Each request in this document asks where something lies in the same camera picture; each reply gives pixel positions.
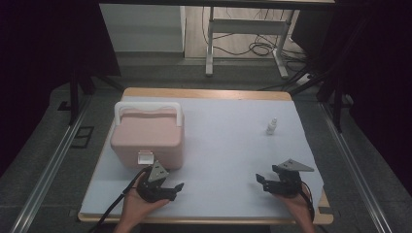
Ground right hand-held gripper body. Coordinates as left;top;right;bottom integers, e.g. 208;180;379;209
271;158;315;198

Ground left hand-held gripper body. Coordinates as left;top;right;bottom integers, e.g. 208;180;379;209
135;159;178;204

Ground small white bottle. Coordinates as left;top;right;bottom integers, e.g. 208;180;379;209
265;117;279;136

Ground pink storage box white handle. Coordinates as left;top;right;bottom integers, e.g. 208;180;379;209
110;101;186;171

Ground person's right hand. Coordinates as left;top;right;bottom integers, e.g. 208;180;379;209
275;182;315;222

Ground person's left hand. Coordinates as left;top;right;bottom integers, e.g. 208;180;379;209
120;176;171;224

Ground white table cover sheet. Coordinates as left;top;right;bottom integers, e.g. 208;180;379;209
80;95;325;218

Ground black metal stand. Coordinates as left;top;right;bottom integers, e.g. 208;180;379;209
258;64;345;134
57;69;125;127

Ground white power strip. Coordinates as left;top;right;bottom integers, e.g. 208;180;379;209
295;72;315;86

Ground dark curtain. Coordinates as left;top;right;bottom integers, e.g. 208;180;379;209
0;0;121;178
324;0;412;195

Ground white panel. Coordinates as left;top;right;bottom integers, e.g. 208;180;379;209
99;3;187;52

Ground right hand-held gripper black cable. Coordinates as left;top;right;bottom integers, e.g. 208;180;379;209
299;181;316;222

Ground hand-held gripper black cable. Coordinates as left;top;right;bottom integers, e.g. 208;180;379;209
299;181;316;222
87;165;154;233

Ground left hand-held gripper black cable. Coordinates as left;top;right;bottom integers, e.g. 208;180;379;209
87;165;154;233

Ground metal floor rail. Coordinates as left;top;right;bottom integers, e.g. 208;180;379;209
9;96;93;233
319;101;394;233

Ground black floor socket frame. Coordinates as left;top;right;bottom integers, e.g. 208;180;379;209
70;125;95;150

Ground black floor cables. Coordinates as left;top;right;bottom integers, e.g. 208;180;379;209
202;6;309;64

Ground white metal desk frame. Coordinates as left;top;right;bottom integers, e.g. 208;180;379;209
204;6;290;80

